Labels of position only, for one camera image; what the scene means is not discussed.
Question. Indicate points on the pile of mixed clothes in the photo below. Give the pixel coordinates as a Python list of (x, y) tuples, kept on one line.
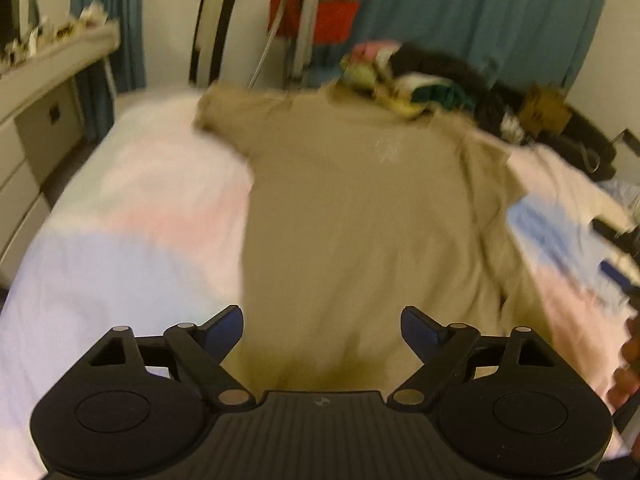
[(425, 80)]

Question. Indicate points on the tan t-shirt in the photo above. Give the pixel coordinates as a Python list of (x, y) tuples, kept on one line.
[(360, 220)]

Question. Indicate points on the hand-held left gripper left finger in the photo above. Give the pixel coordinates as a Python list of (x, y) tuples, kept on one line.
[(226, 331)]

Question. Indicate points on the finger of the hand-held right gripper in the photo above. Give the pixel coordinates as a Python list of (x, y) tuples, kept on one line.
[(617, 276), (607, 232)]

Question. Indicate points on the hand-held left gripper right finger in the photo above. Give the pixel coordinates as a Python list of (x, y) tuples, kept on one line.
[(419, 331)]

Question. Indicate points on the light blue garment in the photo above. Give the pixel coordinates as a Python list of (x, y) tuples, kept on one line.
[(622, 194)]

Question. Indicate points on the brown paper bag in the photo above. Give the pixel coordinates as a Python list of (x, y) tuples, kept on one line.
[(545, 110)]

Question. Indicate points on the white dresser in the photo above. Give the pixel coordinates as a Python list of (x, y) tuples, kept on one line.
[(35, 125)]

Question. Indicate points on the grey wall socket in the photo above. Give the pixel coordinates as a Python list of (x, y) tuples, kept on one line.
[(620, 136)]

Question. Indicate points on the row of small trinkets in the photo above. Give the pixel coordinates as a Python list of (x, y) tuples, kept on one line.
[(55, 30)]

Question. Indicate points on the red cloth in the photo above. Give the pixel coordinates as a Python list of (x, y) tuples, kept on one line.
[(330, 17)]

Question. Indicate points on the pastel tie-dye blanket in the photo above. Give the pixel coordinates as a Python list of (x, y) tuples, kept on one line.
[(125, 240)]

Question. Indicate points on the person's right hand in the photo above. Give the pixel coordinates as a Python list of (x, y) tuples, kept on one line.
[(629, 355)]

